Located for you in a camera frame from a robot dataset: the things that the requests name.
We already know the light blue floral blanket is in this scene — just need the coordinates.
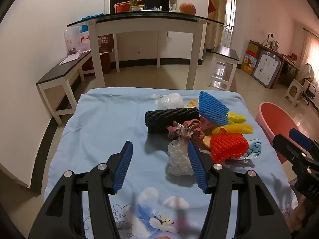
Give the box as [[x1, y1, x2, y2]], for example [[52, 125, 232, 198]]
[[44, 87, 299, 239]]

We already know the person's right hand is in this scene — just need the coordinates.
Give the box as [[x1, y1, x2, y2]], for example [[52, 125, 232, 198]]
[[287, 194, 312, 233]]

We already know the dark red carton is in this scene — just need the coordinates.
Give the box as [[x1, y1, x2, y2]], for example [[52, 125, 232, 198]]
[[82, 33, 115, 74]]

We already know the pink plastic bucket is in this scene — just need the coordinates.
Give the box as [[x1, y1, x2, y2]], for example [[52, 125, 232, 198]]
[[255, 102, 303, 165]]

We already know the white plastic bag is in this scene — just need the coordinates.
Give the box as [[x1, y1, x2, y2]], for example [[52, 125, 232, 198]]
[[152, 93, 185, 110]]

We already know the white bench with dark top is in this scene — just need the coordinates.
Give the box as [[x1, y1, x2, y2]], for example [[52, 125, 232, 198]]
[[35, 50, 105, 125]]

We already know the paper sheet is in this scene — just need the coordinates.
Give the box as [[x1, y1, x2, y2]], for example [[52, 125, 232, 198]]
[[59, 53, 83, 65]]

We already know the red box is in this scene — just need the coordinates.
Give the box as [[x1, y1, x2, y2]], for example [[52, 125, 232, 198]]
[[114, 2, 131, 13]]

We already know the pink brown paper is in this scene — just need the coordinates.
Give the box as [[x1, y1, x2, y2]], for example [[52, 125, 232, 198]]
[[166, 119, 212, 142]]

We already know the orange pumpkin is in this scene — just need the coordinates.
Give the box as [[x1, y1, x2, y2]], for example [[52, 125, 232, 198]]
[[179, 2, 196, 15]]

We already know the pale window curtain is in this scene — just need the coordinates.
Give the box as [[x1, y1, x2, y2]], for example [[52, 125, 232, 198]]
[[299, 28, 319, 80]]

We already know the purple framed drawing board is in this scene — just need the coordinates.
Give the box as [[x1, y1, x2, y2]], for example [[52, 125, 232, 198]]
[[252, 50, 283, 89]]

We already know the wooden desk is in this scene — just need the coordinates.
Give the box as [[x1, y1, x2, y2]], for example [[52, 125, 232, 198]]
[[249, 39, 299, 89]]

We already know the colourful fruit carton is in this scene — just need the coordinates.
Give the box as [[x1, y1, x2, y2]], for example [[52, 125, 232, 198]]
[[241, 50, 258, 75]]

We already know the white stool with dark top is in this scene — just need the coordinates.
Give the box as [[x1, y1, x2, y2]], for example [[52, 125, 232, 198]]
[[208, 45, 240, 91]]

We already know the blue foam net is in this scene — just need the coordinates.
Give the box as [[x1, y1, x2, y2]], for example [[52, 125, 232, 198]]
[[198, 90, 230, 126]]

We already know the door with metal grille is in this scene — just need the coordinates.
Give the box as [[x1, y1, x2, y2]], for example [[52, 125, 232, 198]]
[[219, 0, 237, 49]]

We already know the white glass-top table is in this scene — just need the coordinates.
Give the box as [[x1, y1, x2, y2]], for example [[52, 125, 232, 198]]
[[66, 11, 225, 90]]

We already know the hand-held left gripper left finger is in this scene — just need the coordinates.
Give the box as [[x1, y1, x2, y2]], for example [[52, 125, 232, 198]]
[[29, 141, 134, 239]]

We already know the translucent plastic bag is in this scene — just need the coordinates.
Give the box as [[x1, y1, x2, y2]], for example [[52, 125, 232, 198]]
[[64, 27, 90, 55]]

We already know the black foam net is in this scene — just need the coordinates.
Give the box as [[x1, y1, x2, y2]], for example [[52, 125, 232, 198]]
[[145, 107, 200, 135]]

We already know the yellow plastic bag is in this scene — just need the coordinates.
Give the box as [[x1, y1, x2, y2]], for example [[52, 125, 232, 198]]
[[212, 112, 254, 135]]

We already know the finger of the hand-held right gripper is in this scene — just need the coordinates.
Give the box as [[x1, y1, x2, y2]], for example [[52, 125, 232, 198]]
[[272, 134, 309, 165], [289, 128, 319, 156]]

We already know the white plastic stool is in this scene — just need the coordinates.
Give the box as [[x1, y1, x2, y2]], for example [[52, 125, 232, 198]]
[[285, 79, 305, 107]]

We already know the red foam net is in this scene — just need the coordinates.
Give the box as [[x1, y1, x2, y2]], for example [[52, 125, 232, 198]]
[[210, 133, 250, 163]]

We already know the white blue patterned wrapper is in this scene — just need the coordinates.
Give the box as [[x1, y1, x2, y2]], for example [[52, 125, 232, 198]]
[[240, 138, 263, 160]]

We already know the black office chair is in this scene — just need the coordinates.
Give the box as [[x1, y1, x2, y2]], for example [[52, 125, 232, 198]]
[[299, 62, 318, 105]]

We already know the clear plastic bag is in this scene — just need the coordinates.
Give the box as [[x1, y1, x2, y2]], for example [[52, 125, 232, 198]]
[[167, 137, 196, 177]]

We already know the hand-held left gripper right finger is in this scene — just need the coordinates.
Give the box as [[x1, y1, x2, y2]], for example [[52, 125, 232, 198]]
[[187, 141, 292, 239]]

